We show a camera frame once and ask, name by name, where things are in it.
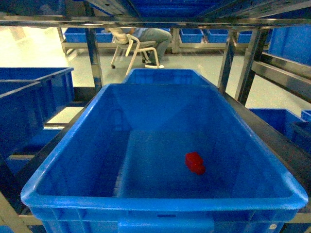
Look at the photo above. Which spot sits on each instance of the red toy block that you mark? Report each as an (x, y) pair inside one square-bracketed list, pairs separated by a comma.
[(195, 163)]

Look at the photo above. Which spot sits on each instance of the large blue shelf crate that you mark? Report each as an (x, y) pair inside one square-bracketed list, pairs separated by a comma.
[(121, 168)]

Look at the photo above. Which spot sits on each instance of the blue crate behind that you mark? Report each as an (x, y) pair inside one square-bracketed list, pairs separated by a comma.
[(165, 76)]

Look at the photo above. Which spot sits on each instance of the seated person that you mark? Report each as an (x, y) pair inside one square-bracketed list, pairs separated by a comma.
[(160, 36)]

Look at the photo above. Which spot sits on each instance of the beige chair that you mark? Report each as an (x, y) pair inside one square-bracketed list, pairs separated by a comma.
[(132, 44)]

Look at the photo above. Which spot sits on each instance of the left rear blue crate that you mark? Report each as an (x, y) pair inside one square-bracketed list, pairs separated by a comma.
[(57, 86)]

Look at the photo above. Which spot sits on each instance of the left front blue crate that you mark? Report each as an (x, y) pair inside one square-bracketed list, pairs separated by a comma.
[(20, 114)]

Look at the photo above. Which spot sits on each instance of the right lower blue crate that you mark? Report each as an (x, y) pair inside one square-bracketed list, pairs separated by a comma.
[(280, 119)]

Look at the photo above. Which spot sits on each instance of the far right blue crate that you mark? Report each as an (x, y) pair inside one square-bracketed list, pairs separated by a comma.
[(292, 43)]

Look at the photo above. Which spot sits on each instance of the metal shelf frame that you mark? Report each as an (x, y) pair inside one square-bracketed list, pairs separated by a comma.
[(234, 15)]

